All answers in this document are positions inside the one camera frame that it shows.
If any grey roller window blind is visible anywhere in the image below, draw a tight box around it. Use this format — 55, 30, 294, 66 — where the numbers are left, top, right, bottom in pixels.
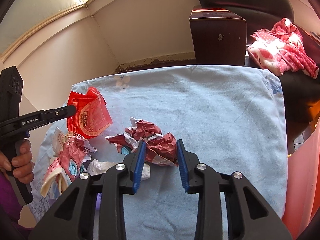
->
1, 0, 82, 53

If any crumpled red floral paper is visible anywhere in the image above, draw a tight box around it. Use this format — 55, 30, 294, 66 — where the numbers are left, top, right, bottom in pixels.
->
52, 127, 97, 181

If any pink plastic bucket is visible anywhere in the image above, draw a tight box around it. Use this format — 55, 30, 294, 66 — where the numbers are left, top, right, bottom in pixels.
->
282, 123, 319, 239

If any black leather armchair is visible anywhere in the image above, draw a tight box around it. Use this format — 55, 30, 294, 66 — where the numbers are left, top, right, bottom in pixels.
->
199, 0, 319, 153

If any pink polka dot blanket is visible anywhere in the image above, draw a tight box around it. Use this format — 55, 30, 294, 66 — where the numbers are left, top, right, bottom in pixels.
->
247, 18, 319, 79

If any crushed red white paper cup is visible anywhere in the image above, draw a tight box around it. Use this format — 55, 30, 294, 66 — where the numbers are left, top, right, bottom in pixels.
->
40, 157, 71, 198

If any light blue cloth table cover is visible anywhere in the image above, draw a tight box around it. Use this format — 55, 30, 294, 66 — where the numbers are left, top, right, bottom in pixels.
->
28, 64, 289, 240

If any red plastic snack wrapper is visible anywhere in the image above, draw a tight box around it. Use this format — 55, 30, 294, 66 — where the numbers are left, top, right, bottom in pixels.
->
67, 87, 113, 139

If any person's left hand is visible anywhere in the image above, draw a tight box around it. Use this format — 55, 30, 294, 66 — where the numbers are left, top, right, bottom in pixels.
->
0, 139, 34, 184

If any dark wooden side cabinet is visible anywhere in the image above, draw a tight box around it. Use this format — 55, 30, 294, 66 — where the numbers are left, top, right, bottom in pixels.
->
189, 7, 247, 66

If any purple sleeve forearm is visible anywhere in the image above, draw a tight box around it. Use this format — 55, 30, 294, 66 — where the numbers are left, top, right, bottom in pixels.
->
0, 172, 22, 224

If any dark red paper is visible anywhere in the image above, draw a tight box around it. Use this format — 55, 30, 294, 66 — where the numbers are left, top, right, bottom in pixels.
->
106, 117, 178, 166

